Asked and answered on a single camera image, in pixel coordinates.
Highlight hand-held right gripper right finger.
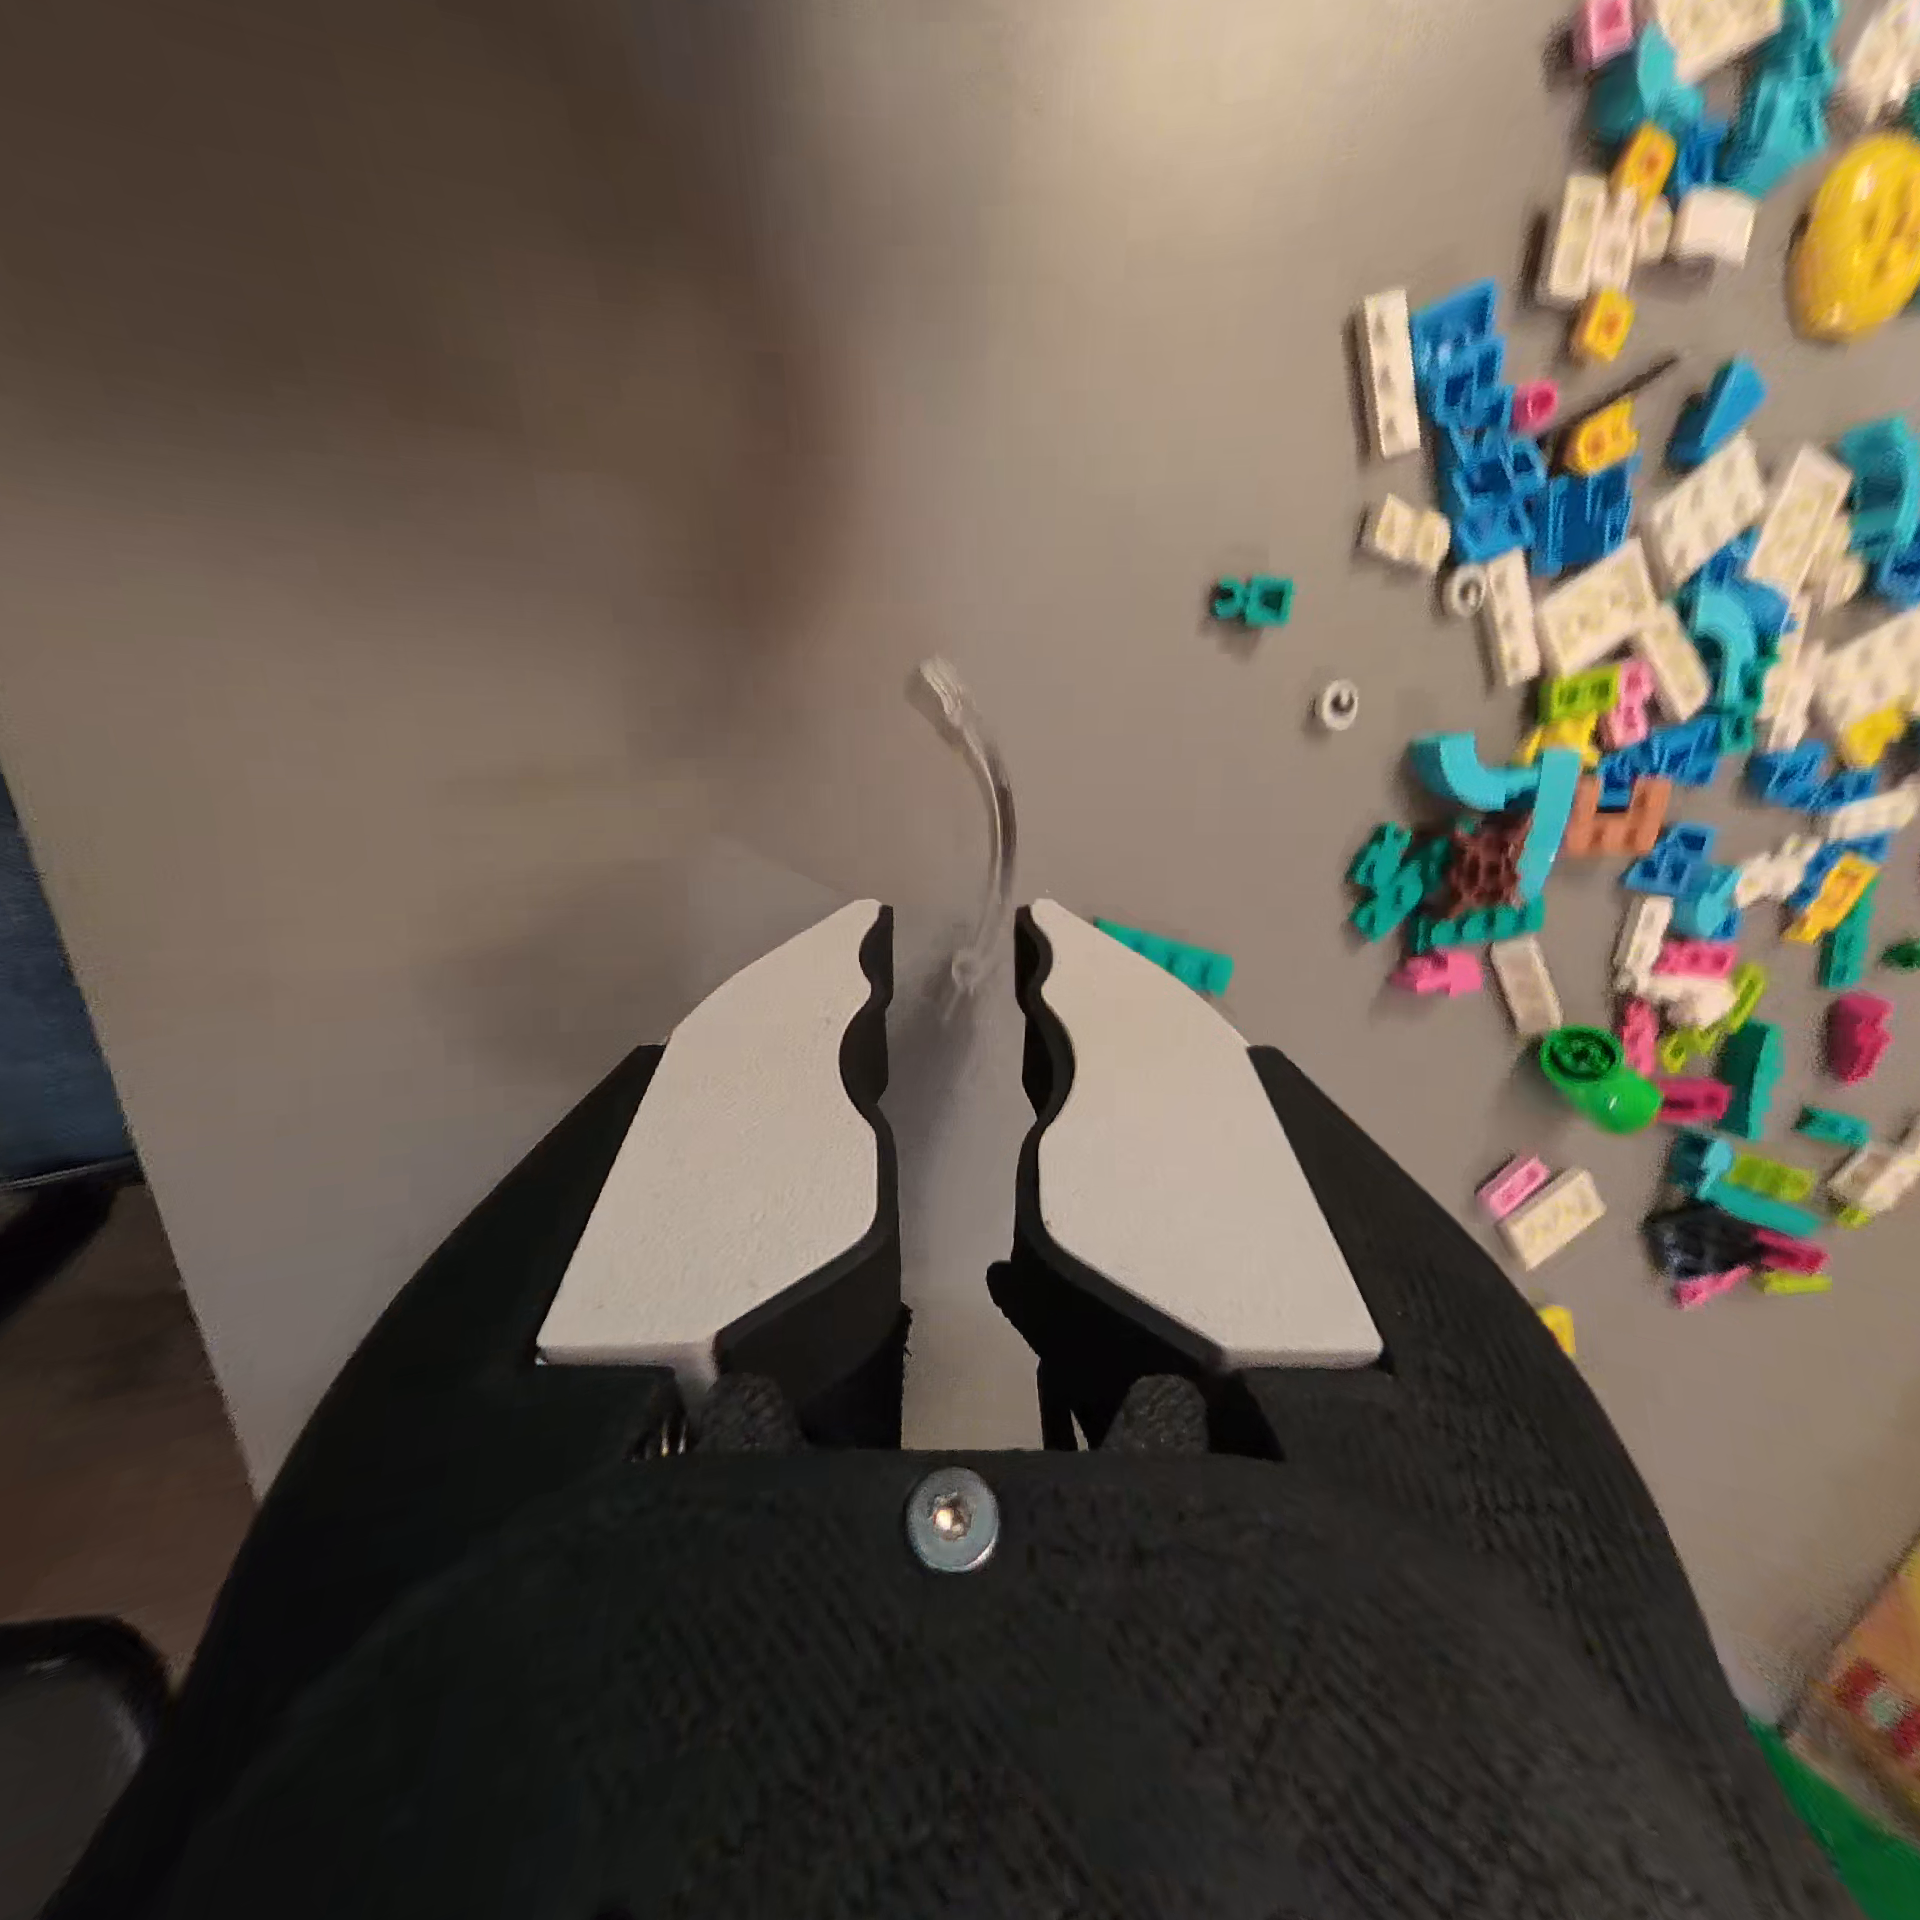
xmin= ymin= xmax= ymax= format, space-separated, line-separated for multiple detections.
xmin=987 ymin=900 xmax=1382 ymax=1451

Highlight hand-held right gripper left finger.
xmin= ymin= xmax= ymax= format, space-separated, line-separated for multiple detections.
xmin=537 ymin=900 xmax=910 ymax=1449

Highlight clear curved plastic piece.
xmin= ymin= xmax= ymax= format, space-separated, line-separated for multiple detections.
xmin=904 ymin=653 xmax=1025 ymax=1024

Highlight grey desk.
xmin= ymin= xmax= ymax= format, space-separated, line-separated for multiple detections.
xmin=0 ymin=0 xmax=1920 ymax=1771

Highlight long teal toy brick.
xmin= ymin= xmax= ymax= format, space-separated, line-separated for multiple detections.
xmin=1092 ymin=916 xmax=1238 ymax=997

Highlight green round wheel piece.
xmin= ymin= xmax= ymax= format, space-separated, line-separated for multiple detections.
xmin=1536 ymin=1022 xmax=1663 ymax=1137

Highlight dark blue cloth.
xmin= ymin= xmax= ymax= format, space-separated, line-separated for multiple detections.
xmin=0 ymin=762 xmax=140 ymax=1188

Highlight pile of colourful toy bricks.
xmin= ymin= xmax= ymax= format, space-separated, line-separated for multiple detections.
xmin=1341 ymin=0 xmax=1920 ymax=1358

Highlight orange cardboard box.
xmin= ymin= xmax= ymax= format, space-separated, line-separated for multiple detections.
xmin=1791 ymin=1544 xmax=1920 ymax=1822

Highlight black chair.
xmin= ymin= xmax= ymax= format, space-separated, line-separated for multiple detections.
xmin=0 ymin=1617 xmax=169 ymax=1920

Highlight yellow round dome piece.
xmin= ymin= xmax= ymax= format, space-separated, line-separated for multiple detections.
xmin=1781 ymin=128 xmax=1920 ymax=347

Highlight green base plate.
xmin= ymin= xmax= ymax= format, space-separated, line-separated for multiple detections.
xmin=1740 ymin=1716 xmax=1920 ymax=1920

